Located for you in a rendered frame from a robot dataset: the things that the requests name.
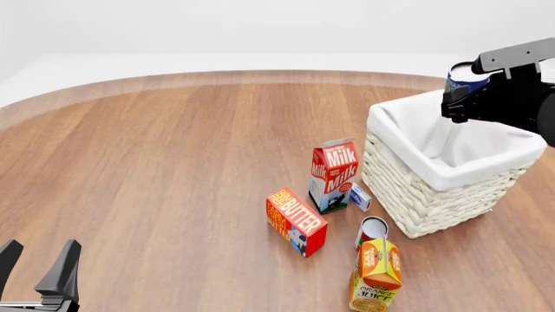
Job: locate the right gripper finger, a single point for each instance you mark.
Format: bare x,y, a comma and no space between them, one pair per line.
461,102

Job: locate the blue alphabet soup can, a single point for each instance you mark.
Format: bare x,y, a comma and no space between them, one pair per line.
468,79

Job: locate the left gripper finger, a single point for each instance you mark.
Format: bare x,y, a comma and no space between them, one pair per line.
8,256
63,273

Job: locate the red and white milk carton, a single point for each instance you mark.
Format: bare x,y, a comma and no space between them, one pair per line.
334,175

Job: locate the red and yellow butter box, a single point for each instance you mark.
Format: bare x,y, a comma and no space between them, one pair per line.
299,221

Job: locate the red labelled tin can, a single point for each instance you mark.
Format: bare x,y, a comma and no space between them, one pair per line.
374,227

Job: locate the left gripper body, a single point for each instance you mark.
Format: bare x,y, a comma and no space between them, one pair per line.
39,307

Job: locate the white wicker basket with liner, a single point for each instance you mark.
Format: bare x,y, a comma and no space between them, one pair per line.
433,198

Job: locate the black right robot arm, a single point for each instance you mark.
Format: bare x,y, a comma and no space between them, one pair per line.
524,104

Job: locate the orange juice carton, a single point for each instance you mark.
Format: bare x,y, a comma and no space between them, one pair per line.
375,279

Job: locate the small blue and white box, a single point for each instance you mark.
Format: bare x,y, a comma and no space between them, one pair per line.
360,196

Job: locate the grey flat plate on stalk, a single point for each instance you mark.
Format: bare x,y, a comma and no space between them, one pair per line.
516,53

